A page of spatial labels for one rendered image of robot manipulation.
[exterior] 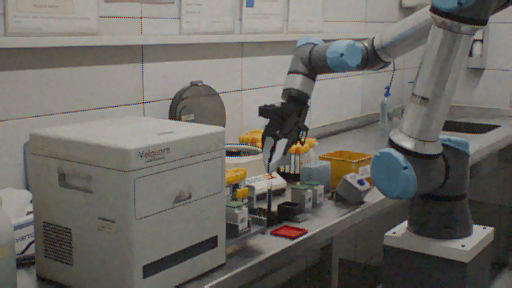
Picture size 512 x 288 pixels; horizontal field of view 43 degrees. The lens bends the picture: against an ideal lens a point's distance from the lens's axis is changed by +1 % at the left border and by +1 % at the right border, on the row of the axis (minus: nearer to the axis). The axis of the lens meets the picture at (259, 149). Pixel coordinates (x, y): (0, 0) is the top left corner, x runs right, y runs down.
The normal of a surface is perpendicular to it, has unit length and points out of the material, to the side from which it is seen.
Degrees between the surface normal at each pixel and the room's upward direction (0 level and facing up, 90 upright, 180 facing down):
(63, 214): 90
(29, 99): 90
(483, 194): 90
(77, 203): 90
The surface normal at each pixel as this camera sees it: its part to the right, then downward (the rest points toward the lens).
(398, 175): -0.78, 0.24
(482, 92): -0.57, 0.14
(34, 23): 0.83, 0.16
